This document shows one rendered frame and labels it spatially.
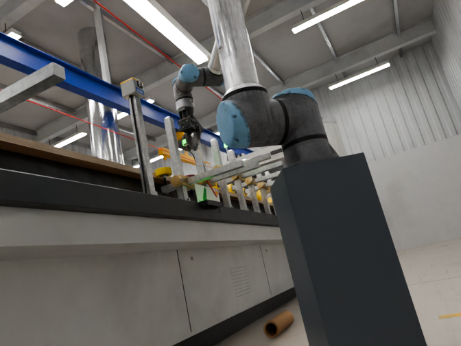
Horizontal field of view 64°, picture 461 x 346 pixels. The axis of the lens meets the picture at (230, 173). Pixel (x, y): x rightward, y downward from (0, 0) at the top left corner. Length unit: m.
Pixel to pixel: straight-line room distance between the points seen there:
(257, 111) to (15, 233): 0.72
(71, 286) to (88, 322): 0.14
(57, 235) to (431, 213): 9.86
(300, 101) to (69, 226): 0.79
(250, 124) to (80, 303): 0.84
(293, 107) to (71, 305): 0.97
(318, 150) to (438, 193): 9.44
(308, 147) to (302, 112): 0.12
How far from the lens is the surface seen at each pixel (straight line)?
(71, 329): 1.41
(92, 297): 1.48
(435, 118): 10.88
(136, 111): 1.63
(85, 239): 1.21
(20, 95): 0.94
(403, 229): 10.50
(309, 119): 1.20
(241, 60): 1.21
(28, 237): 1.08
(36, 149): 1.39
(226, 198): 2.17
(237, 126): 1.09
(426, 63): 11.36
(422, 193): 10.53
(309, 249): 1.05
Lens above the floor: 0.35
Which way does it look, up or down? 15 degrees up
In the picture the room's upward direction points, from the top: 13 degrees counter-clockwise
